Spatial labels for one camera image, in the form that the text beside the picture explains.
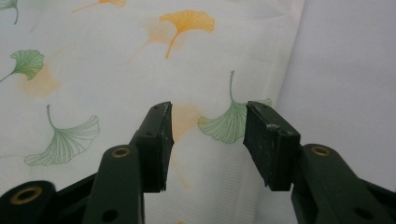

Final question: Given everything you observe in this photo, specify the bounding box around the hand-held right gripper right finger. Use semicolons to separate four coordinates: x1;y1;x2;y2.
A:
243;100;396;224

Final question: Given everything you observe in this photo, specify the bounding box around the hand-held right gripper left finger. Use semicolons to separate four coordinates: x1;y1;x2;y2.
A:
82;101;176;224

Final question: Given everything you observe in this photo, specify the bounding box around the white leaf-print mesh bag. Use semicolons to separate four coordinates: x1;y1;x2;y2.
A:
0;0;306;224

